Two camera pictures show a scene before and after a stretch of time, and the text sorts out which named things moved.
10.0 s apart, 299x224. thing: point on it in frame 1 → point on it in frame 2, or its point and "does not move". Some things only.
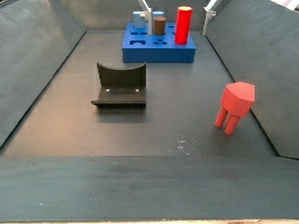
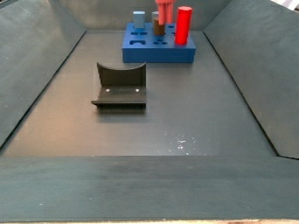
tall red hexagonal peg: (182, 24) does not move
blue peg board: (153, 48) does not move
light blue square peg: (137, 20) does not move
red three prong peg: (237, 100) → (164, 10)
